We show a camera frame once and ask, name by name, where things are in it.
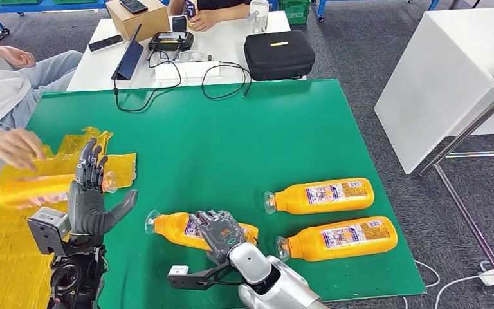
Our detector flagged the black handheld controller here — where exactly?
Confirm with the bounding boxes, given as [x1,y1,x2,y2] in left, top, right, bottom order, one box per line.
[148,31,195,52]

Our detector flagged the black cable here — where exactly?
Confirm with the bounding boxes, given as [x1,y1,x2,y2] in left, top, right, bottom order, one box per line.
[201,61,253,100]
[113,50,183,113]

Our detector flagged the orange detergent bottle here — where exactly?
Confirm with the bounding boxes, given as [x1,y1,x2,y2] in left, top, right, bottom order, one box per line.
[264,178,375,216]
[0,171,118,210]
[144,209,259,252]
[275,216,399,263]

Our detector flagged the green plastic crate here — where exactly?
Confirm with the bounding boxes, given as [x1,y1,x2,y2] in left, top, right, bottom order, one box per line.
[279,0,312,25]

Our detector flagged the brown cardboard box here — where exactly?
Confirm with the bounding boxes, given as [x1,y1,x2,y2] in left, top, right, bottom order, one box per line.
[105,0,172,42]

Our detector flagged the person's left hand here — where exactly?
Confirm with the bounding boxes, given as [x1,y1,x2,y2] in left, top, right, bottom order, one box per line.
[189,9,219,32]
[0,46,37,69]

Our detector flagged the white floor cable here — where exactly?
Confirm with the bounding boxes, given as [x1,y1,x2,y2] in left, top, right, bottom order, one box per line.
[413,259,441,288]
[434,259,494,309]

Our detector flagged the clear plastic jug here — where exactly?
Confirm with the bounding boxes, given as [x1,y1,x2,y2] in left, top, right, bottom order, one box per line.
[249,0,270,34]

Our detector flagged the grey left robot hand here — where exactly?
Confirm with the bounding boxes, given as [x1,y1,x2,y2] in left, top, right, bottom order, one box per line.
[68,137,139,236]

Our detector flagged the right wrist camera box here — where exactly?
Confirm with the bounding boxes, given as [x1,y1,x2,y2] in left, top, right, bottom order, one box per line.
[167,264,231,292]

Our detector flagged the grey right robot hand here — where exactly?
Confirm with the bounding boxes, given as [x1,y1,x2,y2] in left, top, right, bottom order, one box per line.
[189,209,246,265]

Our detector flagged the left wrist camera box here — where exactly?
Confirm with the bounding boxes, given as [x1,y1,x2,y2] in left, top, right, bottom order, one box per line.
[27,207,72,256]

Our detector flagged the black zip case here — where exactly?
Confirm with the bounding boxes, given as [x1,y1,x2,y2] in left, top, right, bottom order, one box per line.
[243,30,316,82]

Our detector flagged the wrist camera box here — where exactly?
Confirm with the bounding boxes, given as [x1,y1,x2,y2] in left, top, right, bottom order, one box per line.
[27,207,72,256]
[167,264,231,292]

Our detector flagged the person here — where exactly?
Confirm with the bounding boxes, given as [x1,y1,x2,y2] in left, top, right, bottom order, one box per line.
[0,44,84,171]
[168,0,252,32]

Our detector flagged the clear safety glasses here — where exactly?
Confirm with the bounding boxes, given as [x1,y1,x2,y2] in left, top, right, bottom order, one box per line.
[174,50,207,64]

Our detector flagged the blue metal frame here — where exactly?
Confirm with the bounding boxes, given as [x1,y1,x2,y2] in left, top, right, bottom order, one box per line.
[0,0,107,36]

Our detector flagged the flat white box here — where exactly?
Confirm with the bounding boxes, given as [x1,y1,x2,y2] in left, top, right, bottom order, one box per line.
[153,61,223,82]

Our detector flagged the person's right hand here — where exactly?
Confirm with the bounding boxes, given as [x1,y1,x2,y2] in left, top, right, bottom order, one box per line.
[0,127,47,171]

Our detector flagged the dark blue tablet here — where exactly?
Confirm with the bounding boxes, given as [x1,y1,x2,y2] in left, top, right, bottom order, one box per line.
[111,23,145,81]

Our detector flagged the white cabinet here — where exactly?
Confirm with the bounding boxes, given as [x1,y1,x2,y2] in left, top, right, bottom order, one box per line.
[374,6,494,175]

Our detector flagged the white table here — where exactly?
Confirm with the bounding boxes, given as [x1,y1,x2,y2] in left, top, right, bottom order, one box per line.
[66,10,307,93]

